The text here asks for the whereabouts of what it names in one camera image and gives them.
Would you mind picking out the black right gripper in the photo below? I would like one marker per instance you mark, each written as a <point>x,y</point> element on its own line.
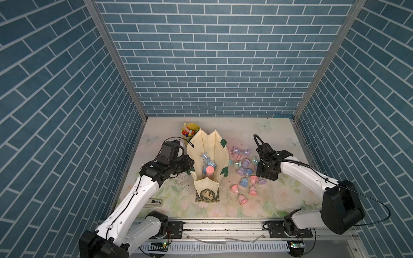
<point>270,177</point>

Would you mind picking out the pink hourglass front lowest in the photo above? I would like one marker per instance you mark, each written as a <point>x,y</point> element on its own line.
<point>242,199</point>

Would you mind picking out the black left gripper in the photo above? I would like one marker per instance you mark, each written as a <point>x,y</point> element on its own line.
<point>188,164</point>

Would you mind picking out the cream canvas tote bag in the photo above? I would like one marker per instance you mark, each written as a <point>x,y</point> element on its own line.
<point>207,190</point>

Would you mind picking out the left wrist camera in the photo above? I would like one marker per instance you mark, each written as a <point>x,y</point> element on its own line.
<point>170,151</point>

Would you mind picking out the large pink hourglass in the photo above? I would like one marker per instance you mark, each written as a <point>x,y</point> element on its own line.
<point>209,171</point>

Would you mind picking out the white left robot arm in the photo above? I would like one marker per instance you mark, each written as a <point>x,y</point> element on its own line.
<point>116,237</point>

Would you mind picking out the aluminium rail base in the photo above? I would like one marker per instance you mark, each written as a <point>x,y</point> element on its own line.
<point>255,238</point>

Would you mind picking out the blue hourglass on table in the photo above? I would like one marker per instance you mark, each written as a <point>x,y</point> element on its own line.
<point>244,182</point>

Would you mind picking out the blue hourglass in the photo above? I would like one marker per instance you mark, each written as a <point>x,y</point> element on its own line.
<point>244,182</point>
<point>207,161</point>

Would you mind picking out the pink hourglass front left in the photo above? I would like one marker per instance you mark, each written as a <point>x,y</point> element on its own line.
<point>235,189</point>

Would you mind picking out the purple clear hourglass back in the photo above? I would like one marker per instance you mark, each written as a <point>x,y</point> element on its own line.
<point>239,151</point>

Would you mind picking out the pink hourglass front right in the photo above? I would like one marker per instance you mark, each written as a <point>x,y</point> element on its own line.
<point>252,191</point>

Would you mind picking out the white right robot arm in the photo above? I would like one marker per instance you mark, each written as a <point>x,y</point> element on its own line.
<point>341,207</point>

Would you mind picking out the yellow cup with markers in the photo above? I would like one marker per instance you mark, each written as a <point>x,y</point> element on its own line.
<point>189,130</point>

